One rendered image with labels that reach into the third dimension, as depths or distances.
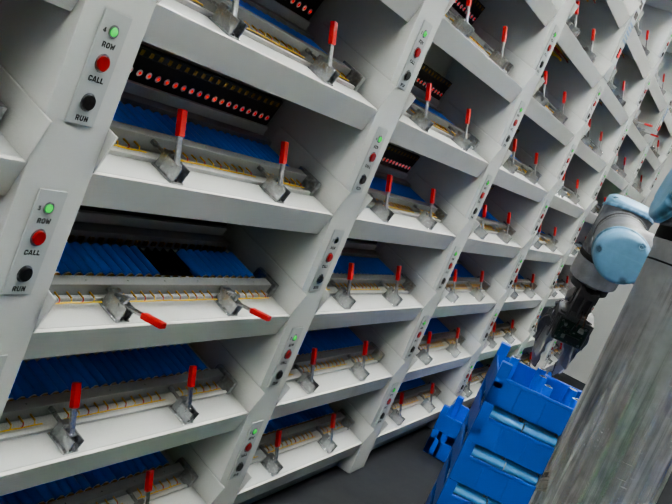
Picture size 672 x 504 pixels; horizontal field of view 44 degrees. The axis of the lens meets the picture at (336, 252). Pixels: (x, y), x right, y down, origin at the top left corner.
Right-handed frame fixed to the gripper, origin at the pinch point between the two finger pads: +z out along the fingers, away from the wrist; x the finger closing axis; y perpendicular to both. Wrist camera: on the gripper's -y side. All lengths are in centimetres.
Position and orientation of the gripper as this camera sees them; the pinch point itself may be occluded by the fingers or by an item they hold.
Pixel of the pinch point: (546, 363)
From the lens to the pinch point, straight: 172.4
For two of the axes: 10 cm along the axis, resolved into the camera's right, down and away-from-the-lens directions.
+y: -2.8, 3.2, -9.1
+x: 9.0, 4.1, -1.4
